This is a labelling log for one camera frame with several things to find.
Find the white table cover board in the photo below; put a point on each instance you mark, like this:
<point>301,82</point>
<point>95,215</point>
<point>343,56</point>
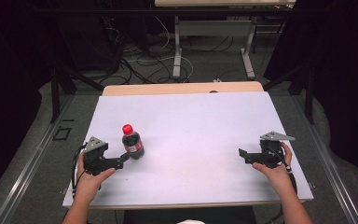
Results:
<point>192,124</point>

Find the cola bottle with red label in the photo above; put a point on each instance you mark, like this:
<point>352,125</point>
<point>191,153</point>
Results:
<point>133,146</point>

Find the black metal stand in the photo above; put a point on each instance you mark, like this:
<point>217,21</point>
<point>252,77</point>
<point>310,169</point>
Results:
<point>309,93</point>
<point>55,93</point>

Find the person's dark clothing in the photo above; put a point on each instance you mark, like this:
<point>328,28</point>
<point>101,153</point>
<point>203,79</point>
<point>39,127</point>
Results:
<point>155,216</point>

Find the person's right hand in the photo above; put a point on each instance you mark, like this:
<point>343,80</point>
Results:
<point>276,177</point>

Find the person's left hand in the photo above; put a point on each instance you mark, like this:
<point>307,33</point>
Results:
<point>88,183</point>

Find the dark curtain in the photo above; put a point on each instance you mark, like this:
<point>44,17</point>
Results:
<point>6,77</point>
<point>348,77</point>

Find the red bottle cap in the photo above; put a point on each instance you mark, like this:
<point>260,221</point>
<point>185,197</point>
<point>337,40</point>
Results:
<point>127,129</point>

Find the aluminium floor rail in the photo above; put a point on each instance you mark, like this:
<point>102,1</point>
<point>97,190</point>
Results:
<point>329,168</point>
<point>28,168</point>

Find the wooden table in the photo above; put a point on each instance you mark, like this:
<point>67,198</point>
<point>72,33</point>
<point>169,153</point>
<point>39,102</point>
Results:
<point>167,88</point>

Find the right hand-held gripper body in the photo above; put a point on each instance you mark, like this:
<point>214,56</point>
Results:
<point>270,154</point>

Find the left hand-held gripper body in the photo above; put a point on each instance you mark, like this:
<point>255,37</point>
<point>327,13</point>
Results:
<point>94,155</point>

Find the grey metal-legged desk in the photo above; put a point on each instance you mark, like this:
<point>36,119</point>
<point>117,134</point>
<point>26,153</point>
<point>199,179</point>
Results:
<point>214,28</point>

